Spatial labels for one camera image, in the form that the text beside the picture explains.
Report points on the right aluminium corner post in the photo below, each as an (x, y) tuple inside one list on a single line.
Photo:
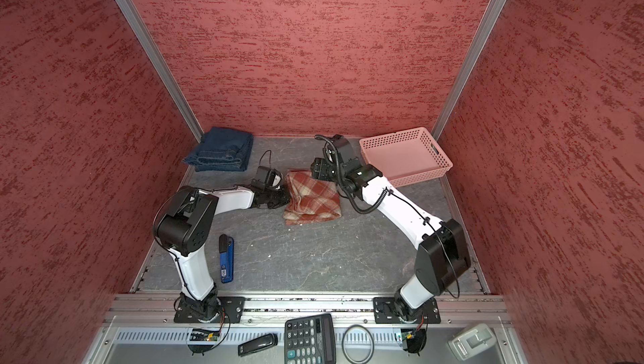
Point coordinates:
[(478, 43)]

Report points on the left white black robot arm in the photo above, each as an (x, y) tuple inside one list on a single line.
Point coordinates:
[(182, 227)]

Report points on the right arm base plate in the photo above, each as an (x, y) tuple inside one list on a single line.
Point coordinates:
[(385, 310)]

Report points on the circuit board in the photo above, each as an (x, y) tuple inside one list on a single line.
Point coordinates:
[(413, 341), (204, 335)]

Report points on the aluminium corner post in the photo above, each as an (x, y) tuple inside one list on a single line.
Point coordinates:
[(478, 43), (141, 31)]

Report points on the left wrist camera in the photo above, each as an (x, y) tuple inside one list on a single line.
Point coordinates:
[(267, 179)]

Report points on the red cloth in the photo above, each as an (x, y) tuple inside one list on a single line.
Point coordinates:
[(311, 200)]

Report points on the left circuit board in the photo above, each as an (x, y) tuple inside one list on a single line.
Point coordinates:
[(204, 335)]

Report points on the black calculator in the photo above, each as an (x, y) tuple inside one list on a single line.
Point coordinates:
[(310, 340)]

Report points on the grey white box device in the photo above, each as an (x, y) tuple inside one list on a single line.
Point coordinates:
[(472, 342)]

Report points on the dark denim button skirt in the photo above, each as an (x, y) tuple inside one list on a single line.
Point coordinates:
[(229, 167)]

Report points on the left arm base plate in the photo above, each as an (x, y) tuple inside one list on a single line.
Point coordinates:
[(227, 308)]

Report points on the aluminium front rail frame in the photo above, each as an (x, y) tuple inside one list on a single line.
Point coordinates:
[(140, 328)]

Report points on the right circuit board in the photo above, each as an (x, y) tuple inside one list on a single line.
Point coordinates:
[(413, 341)]

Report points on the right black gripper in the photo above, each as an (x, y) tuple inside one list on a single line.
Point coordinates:
[(320, 170)]

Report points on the pink perforated plastic basket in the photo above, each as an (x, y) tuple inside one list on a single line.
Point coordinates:
[(406, 157)]

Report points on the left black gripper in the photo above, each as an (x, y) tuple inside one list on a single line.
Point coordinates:
[(285, 200)]

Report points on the left aluminium corner post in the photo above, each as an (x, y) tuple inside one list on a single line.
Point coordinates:
[(141, 31)]

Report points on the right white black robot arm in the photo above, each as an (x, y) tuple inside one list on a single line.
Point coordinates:
[(442, 254)]

